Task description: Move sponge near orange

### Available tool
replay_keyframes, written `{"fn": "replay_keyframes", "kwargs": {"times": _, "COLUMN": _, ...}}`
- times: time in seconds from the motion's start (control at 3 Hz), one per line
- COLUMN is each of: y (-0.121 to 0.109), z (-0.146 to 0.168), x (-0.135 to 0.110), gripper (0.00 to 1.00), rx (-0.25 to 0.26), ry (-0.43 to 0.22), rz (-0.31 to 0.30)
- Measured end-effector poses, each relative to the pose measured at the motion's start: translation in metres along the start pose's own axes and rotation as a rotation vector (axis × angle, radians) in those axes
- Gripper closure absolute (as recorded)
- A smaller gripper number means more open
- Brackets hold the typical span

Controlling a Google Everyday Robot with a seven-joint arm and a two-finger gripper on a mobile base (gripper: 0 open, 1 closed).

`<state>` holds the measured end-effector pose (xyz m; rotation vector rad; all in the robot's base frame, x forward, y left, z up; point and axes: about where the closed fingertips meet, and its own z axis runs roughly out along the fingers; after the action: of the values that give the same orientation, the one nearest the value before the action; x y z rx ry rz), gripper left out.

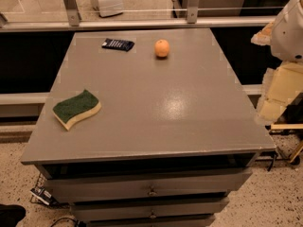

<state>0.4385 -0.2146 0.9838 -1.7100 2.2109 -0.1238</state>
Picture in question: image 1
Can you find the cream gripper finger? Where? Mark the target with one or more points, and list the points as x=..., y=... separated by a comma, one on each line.
x=263, y=37
x=280, y=87

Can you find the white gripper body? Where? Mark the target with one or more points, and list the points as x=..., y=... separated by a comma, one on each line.
x=288, y=37

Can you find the green and yellow sponge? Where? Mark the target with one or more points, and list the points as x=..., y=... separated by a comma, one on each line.
x=74, y=109

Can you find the orange fruit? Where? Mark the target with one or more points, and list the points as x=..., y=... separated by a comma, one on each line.
x=161, y=48

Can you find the middle grey drawer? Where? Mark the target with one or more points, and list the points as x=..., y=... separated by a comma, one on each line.
x=155, y=208

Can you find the grey drawer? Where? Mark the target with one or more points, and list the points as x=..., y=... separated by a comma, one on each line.
x=148, y=185
x=180, y=221
x=155, y=208

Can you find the dark blue snack packet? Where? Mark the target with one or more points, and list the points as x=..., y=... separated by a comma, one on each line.
x=115, y=44

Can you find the bottom grey drawer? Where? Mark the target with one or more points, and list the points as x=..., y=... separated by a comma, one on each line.
x=180, y=221

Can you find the top grey drawer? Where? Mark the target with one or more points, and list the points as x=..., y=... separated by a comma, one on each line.
x=148, y=185

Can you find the power strip on floor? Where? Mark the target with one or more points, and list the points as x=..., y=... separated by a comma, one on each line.
x=42, y=195

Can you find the black object bottom left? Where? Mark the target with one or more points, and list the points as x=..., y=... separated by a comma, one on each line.
x=10, y=215

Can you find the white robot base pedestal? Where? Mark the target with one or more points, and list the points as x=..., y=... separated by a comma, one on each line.
x=107, y=8

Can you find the metal guard rail frame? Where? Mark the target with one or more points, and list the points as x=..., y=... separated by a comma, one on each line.
x=77, y=15

